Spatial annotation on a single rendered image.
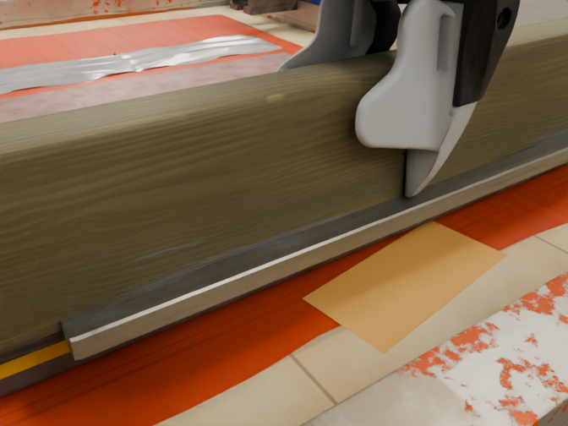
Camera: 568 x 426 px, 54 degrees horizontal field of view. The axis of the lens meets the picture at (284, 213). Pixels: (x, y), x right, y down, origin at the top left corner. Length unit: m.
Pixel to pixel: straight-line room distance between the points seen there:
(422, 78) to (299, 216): 0.08
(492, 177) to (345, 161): 0.10
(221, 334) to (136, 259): 0.06
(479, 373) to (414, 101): 0.11
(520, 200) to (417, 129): 0.14
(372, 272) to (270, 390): 0.09
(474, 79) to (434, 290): 0.10
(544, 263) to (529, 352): 0.12
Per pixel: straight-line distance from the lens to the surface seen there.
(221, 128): 0.20
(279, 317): 0.25
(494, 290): 0.29
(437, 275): 0.29
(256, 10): 0.74
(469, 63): 0.24
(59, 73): 0.59
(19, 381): 0.24
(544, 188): 0.39
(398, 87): 0.23
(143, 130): 0.19
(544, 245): 0.33
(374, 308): 0.26
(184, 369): 0.23
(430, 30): 0.24
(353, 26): 0.28
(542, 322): 0.22
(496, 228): 0.34
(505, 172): 0.32
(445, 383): 0.19
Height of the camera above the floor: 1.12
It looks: 31 degrees down
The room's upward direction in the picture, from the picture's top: 1 degrees clockwise
